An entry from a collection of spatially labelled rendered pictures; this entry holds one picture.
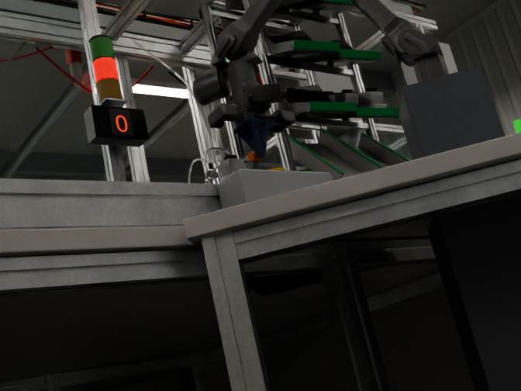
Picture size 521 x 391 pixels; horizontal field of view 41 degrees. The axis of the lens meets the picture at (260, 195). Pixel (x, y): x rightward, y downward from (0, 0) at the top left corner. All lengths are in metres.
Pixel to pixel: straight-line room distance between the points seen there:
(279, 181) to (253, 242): 0.22
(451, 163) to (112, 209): 0.50
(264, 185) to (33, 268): 0.42
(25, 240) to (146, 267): 0.18
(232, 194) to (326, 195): 0.23
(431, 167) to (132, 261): 0.43
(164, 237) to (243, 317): 0.16
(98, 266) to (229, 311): 0.19
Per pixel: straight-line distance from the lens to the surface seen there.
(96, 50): 1.57
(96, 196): 1.08
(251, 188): 1.14
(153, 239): 0.99
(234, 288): 0.97
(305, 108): 1.62
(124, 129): 1.49
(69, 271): 0.95
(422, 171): 0.98
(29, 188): 1.04
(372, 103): 1.76
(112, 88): 1.53
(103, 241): 0.96
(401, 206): 0.99
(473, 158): 0.99
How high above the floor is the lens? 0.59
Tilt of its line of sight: 16 degrees up
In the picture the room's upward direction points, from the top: 13 degrees counter-clockwise
